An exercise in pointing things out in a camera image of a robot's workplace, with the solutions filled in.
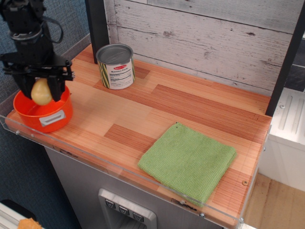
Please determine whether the grey toy fridge cabinet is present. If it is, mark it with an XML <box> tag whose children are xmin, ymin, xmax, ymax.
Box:
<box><xmin>46</xmin><ymin>148</ymin><xmax>220</xmax><ymax>229</ymax></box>

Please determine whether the orange toy pot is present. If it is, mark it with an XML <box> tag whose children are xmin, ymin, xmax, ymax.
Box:
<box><xmin>13</xmin><ymin>87</ymin><xmax>73</xmax><ymax>133</ymax></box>

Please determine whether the clear acrylic edge guard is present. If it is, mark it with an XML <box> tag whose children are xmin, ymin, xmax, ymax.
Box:
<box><xmin>0</xmin><ymin>38</ymin><xmax>272</xmax><ymax>227</ymax></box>

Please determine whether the black vertical post left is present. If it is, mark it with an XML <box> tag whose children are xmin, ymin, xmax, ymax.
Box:
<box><xmin>85</xmin><ymin>0</ymin><xmax>110</xmax><ymax>63</ymax></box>

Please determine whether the yellow toy potato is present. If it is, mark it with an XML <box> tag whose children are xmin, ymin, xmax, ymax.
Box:
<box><xmin>31</xmin><ymin>78</ymin><xmax>52</xmax><ymax>105</ymax></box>

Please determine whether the toy corn can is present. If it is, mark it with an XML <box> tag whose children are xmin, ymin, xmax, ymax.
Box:
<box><xmin>96</xmin><ymin>44</ymin><xmax>135</xmax><ymax>90</ymax></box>

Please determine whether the black vertical post right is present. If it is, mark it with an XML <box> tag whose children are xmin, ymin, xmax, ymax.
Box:
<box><xmin>265</xmin><ymin>1</ymin><xmax>305</xmax><ymax>117</ymax></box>

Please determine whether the green microfiber cloth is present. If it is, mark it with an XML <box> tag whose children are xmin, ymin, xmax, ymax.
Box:
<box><xmin>138</xmin><ymin>123</ymin><xmax>237</xmax><ymax>207</ymax></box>

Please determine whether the orange object bottom left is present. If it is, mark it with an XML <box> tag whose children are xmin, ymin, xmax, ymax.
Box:
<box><xmin>17</xmin><ymin>218</ymin><xmax>42</xmax><ymax>229</ymax></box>

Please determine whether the black vertical post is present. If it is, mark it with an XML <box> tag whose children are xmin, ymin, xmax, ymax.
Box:
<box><xmin>85</xmin><ymin>0</ymin><xmax>110</xmax><ymax>63</ymax></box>
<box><xmin>265</xmin><ymin>1</ymin><xmax>305</xmax><ymax>117</ymax></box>

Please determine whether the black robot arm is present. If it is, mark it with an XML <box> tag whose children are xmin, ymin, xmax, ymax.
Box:
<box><xmin>0</xmin><ymin>0</ymin><xmax>74</xmax><ymax>102</ymax></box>

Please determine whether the white toy sink unit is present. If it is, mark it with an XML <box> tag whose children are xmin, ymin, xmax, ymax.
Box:
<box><xmin>259</xmin><ymin>88</ymin><xmax>305</xmax><ymax>191</ymax></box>

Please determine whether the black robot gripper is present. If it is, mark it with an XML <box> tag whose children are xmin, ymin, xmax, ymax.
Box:
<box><xmin>0</xmin><ymin>35</ymin><xmax>74</xmax><ymax>102</ymax></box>

